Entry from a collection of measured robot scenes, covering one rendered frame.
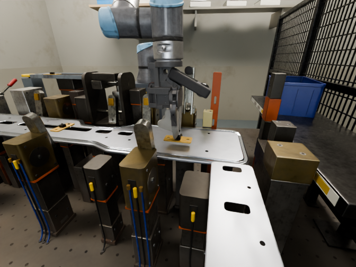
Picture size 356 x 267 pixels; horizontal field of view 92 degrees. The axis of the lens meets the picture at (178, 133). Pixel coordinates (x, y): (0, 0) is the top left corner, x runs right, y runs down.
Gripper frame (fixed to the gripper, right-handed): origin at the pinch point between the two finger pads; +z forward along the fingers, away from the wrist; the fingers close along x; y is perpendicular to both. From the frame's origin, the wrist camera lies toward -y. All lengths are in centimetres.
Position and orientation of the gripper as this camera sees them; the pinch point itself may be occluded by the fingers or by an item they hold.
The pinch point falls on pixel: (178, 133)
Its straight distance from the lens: 51.4
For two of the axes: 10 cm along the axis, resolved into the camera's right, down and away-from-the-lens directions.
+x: -2.1, 4.0, -8.9
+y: -9.8, -0.7, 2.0
